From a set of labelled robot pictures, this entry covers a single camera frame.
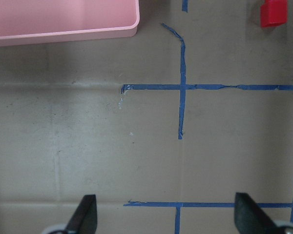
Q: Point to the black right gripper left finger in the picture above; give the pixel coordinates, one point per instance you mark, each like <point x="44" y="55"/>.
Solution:
<point x="85" y="218"/>

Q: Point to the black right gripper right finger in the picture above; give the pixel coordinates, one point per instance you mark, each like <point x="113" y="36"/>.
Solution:
<point x="249" y="218"/>

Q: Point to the red toy block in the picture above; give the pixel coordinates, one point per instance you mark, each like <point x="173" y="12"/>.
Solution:
<point x="273" y="13"/>

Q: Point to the pink plastic box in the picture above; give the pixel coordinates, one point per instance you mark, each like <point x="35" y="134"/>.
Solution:
<point x="43" y="21"/>

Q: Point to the brown paper table cover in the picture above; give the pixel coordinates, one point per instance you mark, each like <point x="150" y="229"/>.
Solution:
<point x="155" y="125"/>

